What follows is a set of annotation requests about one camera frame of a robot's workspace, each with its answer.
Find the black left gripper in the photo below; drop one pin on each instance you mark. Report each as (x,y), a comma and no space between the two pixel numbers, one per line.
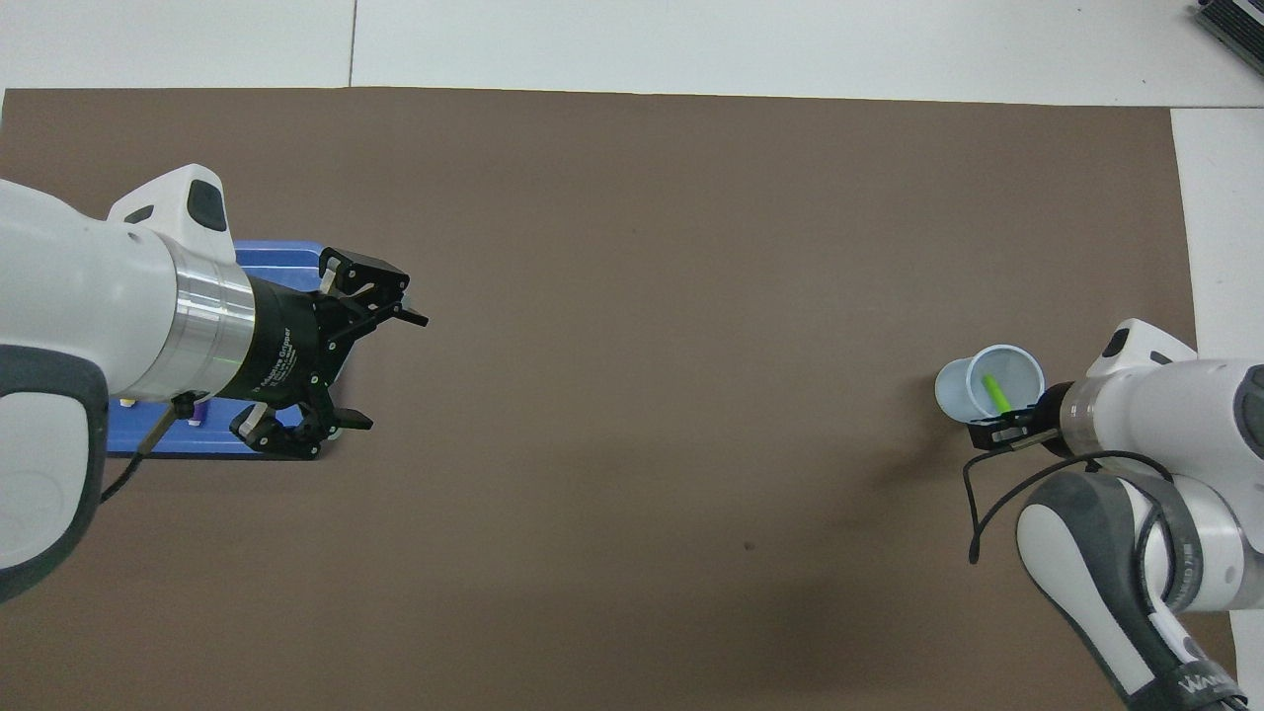
(291,346)

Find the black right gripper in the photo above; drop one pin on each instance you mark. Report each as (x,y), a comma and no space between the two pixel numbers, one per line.
(1052,415)

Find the green pen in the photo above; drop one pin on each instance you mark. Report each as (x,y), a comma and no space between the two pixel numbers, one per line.
(996,393)

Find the purple pen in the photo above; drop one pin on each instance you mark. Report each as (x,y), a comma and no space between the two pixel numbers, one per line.
(197,417)

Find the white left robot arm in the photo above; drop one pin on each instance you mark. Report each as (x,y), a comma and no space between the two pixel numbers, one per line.
(79,296)

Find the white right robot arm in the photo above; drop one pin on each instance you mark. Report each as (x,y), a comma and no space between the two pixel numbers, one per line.
(1165,474)

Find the blue plastic tray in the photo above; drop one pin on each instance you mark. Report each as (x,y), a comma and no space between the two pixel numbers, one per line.
(286,257)

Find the clear plastic cup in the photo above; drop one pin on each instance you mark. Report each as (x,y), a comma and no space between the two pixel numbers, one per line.
(953,390)

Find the brown table mat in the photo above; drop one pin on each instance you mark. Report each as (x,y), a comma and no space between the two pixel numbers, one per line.
(632,296)

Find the grey ribbed device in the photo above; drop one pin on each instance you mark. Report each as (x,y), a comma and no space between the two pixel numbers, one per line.
(1234,25)

